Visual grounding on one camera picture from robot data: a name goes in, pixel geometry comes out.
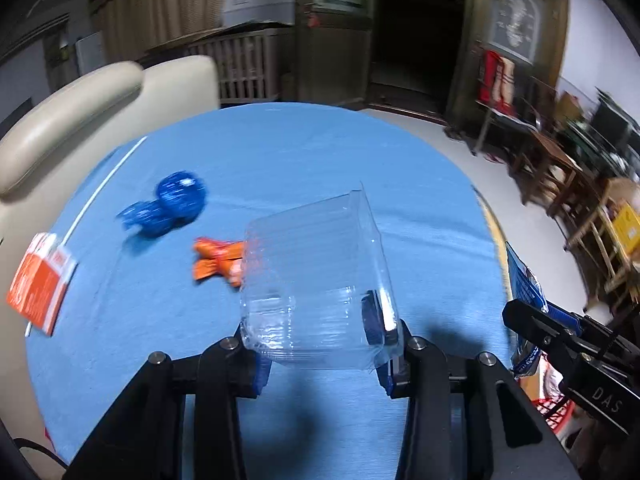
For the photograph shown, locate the metal frame rack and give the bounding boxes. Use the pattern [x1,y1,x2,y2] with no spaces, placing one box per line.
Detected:
[470,100,546,156]

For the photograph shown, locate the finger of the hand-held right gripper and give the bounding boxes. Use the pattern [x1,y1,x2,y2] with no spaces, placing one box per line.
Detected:
[547,302,640,361]
[502,300,581,376]

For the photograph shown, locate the beige leather sofa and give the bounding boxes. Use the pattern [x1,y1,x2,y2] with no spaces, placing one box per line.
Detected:
[0,55,221,461]

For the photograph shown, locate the orange crumpled wrapper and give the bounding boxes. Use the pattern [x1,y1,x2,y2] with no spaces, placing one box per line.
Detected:
[192,237,248,288]

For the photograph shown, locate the blue white carton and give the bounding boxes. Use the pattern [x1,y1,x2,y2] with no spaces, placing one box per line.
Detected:
[505,242,551,376]

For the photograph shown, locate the light wooden chair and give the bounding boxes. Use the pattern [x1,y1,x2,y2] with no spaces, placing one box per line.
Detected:
[565,180,640,311]

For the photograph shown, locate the red plastic basket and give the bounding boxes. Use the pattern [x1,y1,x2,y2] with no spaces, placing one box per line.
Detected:
[532,395,576,433]

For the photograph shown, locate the blue woven tablecloth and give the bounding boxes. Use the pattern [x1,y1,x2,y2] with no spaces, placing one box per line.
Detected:
[22,102,521,480]

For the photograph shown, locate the beige curtain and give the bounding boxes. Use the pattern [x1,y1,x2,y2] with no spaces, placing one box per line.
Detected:
[90,0,236,63]

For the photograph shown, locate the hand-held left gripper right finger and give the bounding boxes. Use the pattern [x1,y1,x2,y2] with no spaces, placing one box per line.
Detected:
[361,291,581,480]

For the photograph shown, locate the black cable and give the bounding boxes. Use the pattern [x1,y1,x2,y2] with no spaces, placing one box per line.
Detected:
[12,437,68,468]

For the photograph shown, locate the wooden baby crib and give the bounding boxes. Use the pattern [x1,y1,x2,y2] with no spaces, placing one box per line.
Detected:
[187,25,296,106]

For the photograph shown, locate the orange white carton box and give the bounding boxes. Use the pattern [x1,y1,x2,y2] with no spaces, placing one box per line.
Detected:
[6,232,78,337]

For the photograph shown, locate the red white hanging clothes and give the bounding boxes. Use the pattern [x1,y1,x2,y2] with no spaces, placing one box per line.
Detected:
[477,50,518,116]

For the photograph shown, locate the brown cardboard box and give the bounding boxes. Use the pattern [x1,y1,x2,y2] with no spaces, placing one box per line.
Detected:
[557,91,583,121]

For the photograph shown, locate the wooden door with patterned glass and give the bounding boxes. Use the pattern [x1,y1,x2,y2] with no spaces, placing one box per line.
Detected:
[447,0,571,126]

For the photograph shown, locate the clear plastic container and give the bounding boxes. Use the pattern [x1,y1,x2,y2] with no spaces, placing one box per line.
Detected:
[239,182,401,373]

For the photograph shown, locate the yellow box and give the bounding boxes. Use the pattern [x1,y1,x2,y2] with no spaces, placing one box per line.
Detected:
[612,205,640,253]

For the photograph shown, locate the blue crumpled foil wrapper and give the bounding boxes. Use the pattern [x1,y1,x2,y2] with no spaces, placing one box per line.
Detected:
[116,171,208,238]

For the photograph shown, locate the black monitor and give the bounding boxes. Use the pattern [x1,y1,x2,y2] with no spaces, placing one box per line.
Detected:
[592,92,636,146]

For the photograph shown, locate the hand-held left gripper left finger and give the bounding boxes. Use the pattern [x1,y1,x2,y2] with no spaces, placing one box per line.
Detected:
[72,338,273,480]

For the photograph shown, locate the dark wooden chair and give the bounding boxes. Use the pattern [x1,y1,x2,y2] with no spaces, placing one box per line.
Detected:
[550,160,616,231]
[510,77,583,206]

